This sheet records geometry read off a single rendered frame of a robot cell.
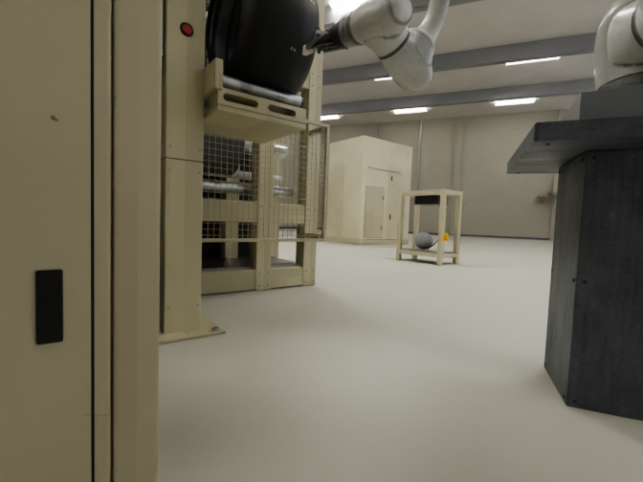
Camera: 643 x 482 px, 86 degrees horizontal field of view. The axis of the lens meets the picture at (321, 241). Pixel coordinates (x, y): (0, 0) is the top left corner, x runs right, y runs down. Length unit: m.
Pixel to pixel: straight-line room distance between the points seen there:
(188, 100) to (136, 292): 1.00
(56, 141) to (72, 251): 0.11
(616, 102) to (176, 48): 1.26
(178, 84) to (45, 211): 1.00
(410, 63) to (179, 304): 1.07
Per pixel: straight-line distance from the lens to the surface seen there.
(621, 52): 1.16
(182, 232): 1.31
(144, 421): 0.51
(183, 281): 1.33
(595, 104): 1.03
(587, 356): 1.07
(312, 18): 1.49
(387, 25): 1.02
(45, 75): 0.46
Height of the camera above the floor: 0.43
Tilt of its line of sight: 3 degrees down
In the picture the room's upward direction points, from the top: 2 degrees clockwise
